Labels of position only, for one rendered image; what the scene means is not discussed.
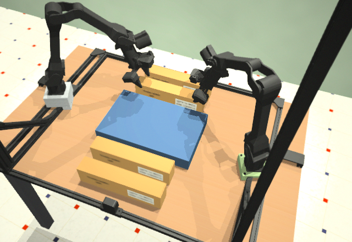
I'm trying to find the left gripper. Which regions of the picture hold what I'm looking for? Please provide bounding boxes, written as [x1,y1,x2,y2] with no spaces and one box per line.
[122,52,150,88]

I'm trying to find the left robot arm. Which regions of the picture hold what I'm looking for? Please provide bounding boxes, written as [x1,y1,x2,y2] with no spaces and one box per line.
[45,2,155,95]

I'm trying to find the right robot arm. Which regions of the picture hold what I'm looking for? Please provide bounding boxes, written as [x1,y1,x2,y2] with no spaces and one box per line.
[189,45,282,172]

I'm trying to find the tan cardboard box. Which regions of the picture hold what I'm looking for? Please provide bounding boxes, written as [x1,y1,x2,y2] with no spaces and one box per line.
[145,65,200,90]
[90,136,175,185]
[76,156,167,209]
[135,76,205,112]

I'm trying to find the blue raised platform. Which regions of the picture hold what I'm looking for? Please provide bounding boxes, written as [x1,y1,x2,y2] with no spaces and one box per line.
[95,90,208,169]

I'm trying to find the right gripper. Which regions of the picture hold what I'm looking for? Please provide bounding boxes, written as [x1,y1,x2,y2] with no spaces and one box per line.
[192,67,218,105]

